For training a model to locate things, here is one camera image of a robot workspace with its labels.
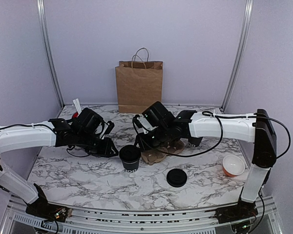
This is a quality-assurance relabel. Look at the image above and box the front aluminium rail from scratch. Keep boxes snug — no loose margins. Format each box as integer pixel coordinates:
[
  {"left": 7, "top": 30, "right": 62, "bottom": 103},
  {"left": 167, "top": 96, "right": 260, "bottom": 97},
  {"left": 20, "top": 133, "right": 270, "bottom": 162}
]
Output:
[{"left": 0, "top": 195, "right": 283, "bottom": 234}]

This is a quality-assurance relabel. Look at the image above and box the right aluminium frame post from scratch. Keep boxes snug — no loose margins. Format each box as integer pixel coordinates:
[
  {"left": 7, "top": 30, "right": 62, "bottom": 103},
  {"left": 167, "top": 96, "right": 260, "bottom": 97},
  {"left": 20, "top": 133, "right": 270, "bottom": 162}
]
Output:
[{"left": 220, "top": 0, "right": 254, "bottom": 111}]

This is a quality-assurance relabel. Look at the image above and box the orange white bowl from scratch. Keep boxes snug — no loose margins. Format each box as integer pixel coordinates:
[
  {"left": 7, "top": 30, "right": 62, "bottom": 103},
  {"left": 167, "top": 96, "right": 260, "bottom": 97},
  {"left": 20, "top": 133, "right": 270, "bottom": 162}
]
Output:
[{"left": 222, "top": 155, "right": 245, "bottom": 177}]

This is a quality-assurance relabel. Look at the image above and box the red cylindrical holder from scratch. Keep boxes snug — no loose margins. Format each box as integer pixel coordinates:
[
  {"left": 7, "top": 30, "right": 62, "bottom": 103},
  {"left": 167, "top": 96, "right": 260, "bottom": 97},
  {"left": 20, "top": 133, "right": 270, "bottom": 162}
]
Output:
[{"left": 72, "top": 112, "right": 79, "bottom": 118}]

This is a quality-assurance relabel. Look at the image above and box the black plastic cup lid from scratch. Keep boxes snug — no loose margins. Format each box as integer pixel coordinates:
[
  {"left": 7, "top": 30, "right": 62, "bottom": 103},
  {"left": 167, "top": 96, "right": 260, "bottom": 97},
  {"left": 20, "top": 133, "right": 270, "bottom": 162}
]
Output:
[{"left": 119, "top": 145, "right": 141, "bottom": 163}]

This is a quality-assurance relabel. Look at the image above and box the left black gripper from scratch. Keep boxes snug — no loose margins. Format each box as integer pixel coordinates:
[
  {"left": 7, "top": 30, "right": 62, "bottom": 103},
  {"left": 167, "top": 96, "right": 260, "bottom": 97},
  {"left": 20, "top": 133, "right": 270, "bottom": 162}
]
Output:
[{"left": 76, "top": 130, "right": 119, "bottom": 157}]

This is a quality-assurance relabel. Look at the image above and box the brown paper bag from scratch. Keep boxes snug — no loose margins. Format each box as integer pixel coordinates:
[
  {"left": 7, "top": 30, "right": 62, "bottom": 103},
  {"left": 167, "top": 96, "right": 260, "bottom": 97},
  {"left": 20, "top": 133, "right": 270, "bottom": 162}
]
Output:
[{"left": 115, "top": 47, "right": 163, "bottom": 114}]

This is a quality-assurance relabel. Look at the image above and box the black paper coffee cup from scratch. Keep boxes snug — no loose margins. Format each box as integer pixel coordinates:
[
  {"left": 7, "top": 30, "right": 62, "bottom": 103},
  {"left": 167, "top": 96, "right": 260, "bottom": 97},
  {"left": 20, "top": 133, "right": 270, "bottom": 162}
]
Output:
[{"left": 119, "top": 145, "right": 141, "bottom": 173}]

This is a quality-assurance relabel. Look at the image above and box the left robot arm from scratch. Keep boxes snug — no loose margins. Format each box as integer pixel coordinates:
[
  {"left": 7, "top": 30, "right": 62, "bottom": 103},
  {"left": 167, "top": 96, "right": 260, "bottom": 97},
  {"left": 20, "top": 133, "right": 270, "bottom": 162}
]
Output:
[{"left": 0, "top": 108, "right": 119, "bottom": 222}]

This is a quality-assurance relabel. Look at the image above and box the aluminium frame post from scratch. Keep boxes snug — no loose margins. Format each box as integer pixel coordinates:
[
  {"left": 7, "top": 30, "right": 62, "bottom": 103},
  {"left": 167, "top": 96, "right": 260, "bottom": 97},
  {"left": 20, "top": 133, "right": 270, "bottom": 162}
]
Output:
[
  {"left": 220, "top": 0, "right": 254, "bottom": 111},
  {"left": 37, "top": 0, "right": 65, "bottom": 108}
]

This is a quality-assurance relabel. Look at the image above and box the cardboard cup carrier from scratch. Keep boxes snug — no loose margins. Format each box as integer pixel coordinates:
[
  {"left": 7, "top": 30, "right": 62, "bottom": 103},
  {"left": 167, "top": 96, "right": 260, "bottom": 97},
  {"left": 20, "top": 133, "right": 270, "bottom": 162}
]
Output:
[{"left": 141, "top": 140, "right": 185, "bottom": 165}]

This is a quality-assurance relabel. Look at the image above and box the left aluminium frame post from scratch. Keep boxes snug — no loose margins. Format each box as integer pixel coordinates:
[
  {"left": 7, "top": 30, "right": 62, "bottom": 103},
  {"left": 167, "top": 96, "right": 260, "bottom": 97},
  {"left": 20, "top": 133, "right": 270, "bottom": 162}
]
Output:
[{"left": 37, "top": 0, "right": 65, "bottom": 108}]

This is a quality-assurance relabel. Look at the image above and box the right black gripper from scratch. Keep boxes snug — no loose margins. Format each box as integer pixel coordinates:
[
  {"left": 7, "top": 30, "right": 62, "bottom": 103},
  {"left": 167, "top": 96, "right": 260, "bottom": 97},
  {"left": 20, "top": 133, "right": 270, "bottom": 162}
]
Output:
[{"left": 133, "top": 124, "right": 170, "bottom": 153}]

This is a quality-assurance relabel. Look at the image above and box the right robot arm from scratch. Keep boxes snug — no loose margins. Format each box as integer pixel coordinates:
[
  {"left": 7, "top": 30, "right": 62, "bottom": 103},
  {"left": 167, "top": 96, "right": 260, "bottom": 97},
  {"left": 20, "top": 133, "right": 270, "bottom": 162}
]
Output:
[{"left": 132, "top": 101, "right": 284, "bottom": 224}]

